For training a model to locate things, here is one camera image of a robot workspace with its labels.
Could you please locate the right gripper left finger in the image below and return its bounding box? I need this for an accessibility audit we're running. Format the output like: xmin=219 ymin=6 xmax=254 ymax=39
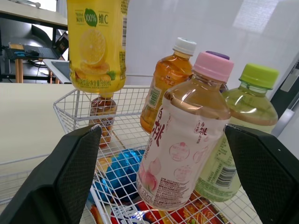
xmin=0 ymin=124 xmax=103 ymax=224

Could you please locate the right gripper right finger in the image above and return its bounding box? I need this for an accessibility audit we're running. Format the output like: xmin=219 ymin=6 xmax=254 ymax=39
xmin=224 ymin=124 xmax=299 ymax=224

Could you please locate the pale green drink bottle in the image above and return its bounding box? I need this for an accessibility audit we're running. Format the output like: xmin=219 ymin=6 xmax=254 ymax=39
xmin=195 ymin=63 xmax=280 ymax=203

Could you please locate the small brown drink bottle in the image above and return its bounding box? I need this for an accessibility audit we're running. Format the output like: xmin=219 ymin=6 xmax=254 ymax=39
xmin=88 ymin=93 xmax=118 ymax=150

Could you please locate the peach drink bottle pink cap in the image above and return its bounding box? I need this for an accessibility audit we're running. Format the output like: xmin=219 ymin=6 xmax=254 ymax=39
xmin=136 ymin=51 xmax=235 ymax=212

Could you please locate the purple capped drink bottle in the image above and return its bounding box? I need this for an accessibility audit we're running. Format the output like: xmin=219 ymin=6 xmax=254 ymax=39
xmin=205 ymin=50 xmax=231 ymax=93

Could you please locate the yellow lemon drink bottle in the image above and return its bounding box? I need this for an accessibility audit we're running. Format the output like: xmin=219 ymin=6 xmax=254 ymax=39
xmin=66 ymin=0 xmax=130 ymax=98

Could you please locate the blue snack pack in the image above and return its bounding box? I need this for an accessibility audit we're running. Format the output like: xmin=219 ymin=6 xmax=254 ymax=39
xmin=93 ymin=149 xmax=147 ymax=204

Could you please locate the red snack pack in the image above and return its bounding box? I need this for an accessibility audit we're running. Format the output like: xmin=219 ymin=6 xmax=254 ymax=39
xmin=90 ymin=191 xmax=232 ymax=224

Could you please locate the dark laptop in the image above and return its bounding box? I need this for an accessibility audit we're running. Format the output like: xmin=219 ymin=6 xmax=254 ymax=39
xmin=22 ymin=32 xmax=69 ymax=60

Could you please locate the amber tea bottle white cap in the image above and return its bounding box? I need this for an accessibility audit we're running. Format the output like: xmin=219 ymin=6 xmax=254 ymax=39
xmin=139 ymin=37 xmax=197 ymax=134

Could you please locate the wooden desk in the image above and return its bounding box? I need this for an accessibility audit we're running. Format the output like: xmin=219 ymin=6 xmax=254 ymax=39
xmin=0 ymin=0 xmax=69 ymax=45

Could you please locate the white wire basket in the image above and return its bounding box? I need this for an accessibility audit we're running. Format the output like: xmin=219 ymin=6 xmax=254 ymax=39
xmin=53 ymin=74 xmax=264 ymax=224
xmin=0 ymin=153 xmax=59 ymax=206

